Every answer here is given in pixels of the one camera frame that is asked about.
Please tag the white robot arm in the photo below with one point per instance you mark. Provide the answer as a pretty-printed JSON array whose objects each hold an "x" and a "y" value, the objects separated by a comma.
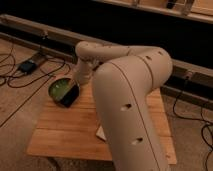
[{"x": 121, "y": 78}]

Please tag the green ceramic bowl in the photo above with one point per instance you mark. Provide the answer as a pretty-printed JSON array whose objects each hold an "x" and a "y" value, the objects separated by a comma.
[{"x": 60, "y": 87}]

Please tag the white rectangular sponge block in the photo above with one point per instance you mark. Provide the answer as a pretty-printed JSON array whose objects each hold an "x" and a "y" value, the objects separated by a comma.
[{"x": 100, "y": 134}]

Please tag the wooden table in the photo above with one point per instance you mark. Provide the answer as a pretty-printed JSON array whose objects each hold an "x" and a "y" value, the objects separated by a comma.
[{"x": 69, "y": 132}]

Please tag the black power adapter box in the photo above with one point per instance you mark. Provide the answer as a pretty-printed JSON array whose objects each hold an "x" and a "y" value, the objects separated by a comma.
[{"x": 27, "y": 67}]

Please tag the long metal rail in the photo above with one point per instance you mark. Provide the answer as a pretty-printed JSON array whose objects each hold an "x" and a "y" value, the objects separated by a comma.
[{"x": 200, "y": 75}]

